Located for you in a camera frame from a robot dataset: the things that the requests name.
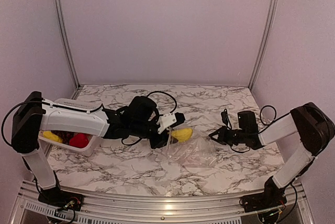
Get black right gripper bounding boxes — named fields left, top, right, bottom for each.
left=209, top=126, right=248, bottom=146

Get clear zip top bag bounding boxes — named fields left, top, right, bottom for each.
left=162, top=129, right=217, bottom=168

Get peach fake fruit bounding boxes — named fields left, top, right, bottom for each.
left=172, top=128, right=193, bottom=143

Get red fake pepper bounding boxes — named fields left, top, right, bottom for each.
left=69, top=133, right=89, bottom=149

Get purple fake grapes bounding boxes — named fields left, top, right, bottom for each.
left=54, top=131, right=74, bottom=144

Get yellow fake lemon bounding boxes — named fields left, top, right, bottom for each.
left=42, top=131, right=63, bottom=143

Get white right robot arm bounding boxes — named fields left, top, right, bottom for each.
left=209, top=102, right=334, bottom=207

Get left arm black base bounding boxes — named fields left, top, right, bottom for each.
left=38, top=172, right=84, bottom=211

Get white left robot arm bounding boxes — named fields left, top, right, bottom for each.
left=9, top=92, right=176, bottom=206

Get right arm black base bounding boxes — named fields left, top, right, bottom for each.
left=239, top=176, right=287, bottom=212

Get white perforated plastic basket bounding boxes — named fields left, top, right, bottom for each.
left=39, top=98, right=103, bottom=156

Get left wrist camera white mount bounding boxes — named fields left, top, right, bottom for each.
left=157, top=113, right=185, bottom=134

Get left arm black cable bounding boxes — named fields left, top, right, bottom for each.
left=1, top=91, right=178, bottom=146

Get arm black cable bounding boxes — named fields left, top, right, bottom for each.
left=231, top=105, right=277, bottom=153
left=1, top=91, right=178, bottom=146

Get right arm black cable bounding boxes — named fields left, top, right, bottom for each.
left=231, top=105, right=277, bottom=153

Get aluminium front rail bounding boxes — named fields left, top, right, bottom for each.
left=10, top=179, right=315, bottom=224

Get left aluminium corner post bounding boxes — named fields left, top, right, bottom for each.
left=54, top=0, right=81, bottom=89

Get aluminium corner post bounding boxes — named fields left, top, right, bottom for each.
left=54, top=0, right=81, bottom=89
left=248, top=0, right=278, bottom=90

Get right aluminium corner post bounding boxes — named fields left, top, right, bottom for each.
left=248, top=0, right=278, bottom=90

